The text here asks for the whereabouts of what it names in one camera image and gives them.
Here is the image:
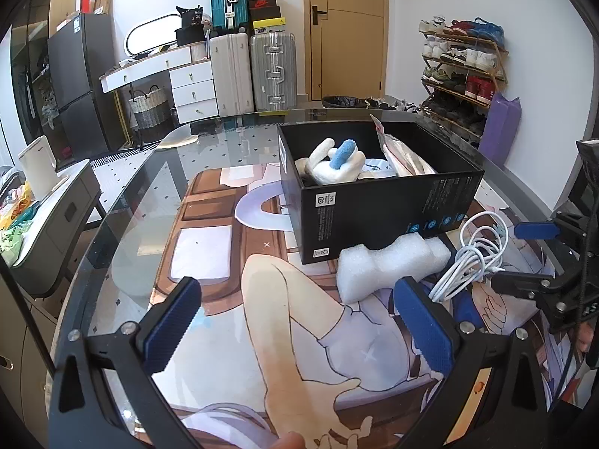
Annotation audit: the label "white suitcase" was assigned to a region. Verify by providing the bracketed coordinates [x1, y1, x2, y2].
[209, 33, 256, 117]

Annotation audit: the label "black bag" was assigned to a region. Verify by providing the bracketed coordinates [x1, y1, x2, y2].
[175, 5, 207, 48]

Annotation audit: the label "grey white laundry basket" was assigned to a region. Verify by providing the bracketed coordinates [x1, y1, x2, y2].
[128, 85, 170, 144]

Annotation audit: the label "white small appliance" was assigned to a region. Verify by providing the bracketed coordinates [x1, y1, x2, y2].
[18, 135, 60, 200]

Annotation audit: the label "white plush toy blue tip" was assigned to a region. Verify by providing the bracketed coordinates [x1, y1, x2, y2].
[294, 139, 371, 186]

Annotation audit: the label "oval mirror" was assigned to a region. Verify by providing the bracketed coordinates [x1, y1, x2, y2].
[124, 13, 181, 55]

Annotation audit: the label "tan wooden door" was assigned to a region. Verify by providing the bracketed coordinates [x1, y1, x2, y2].
[303, 0, 389, 101]

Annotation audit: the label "zip bag with white cloth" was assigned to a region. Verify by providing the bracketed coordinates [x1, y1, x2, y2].
[369, 114, 437, 178]

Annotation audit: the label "silver suitcase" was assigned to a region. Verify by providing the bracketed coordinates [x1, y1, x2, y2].
[249, 33, 297, 113]

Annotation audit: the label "trash bin black liner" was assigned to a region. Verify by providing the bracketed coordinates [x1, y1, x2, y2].
[321, 95, 368, 109]

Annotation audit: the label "loose shoes pile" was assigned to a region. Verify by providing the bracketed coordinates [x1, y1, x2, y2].
[364, 97, 424, 114]

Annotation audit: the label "white foam block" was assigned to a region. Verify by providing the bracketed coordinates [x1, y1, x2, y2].
[338, 234, 453, 305]

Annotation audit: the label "white dressing table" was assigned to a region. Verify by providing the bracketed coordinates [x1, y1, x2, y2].
[99, 47, 220, 125]

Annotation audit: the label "person's left hand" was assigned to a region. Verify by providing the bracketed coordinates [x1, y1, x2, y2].
[269, 431, 308, 449]

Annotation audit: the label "grey cabinet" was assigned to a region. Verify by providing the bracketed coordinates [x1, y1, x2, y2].
[0, 271, 71, 449]

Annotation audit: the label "white cable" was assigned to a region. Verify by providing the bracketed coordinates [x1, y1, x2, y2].
[428, 210, 514, 303]

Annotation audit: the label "dark glass wardrobe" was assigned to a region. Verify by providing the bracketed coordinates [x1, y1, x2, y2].
[8, 0, 78, 151]

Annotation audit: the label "white cloth item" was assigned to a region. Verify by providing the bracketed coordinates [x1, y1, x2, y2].
[359, 158, 399, 180]

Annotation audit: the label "white dotted rug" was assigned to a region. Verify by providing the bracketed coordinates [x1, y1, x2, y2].
[91, 132, 200, 218]

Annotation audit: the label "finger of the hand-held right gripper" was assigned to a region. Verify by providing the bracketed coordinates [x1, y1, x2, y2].
[513, 215, 581, 258]
[491, 270, 568, 310]

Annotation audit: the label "teal suitcase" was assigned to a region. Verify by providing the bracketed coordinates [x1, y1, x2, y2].
[210, 0, 248, 36]

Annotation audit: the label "dark grey fridge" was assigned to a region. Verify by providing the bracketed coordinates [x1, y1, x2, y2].
[46, 12, 125, 165]

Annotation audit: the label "rows of assorted shoes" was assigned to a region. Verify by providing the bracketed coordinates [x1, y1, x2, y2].
[418, 16, 507, 138]

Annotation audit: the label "pile of colourful packets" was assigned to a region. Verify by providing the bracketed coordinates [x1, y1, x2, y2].
[0, 181, 41, 263]

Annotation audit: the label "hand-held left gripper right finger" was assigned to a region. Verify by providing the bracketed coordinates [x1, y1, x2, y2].
[392, 276, 551, 449]

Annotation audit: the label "grey side table white top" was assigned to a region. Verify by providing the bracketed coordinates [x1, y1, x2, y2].
[9, 159, 106, 298]

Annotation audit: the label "wooden shoe rack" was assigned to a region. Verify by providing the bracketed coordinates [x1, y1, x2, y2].
[418, 18, 509, 144]

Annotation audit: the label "purple bag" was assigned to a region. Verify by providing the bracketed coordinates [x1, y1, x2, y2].
[477, 92, 522, 169]

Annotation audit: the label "printed cartoon table mat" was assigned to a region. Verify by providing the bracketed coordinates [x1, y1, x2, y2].
[89, 161, 590, 449]

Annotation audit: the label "black shoebox red logo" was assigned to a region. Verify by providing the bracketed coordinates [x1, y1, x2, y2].
[247, 0, 282, 21]

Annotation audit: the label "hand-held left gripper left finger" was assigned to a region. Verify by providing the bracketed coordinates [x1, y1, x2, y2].
[47, 276, 203, 449]

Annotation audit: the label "yellow black shoebox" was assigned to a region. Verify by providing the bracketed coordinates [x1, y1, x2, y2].
[252, 18, 286, 34]

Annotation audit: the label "black cardboard box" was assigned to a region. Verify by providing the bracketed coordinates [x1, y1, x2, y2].
[277, 119, 485, 266]

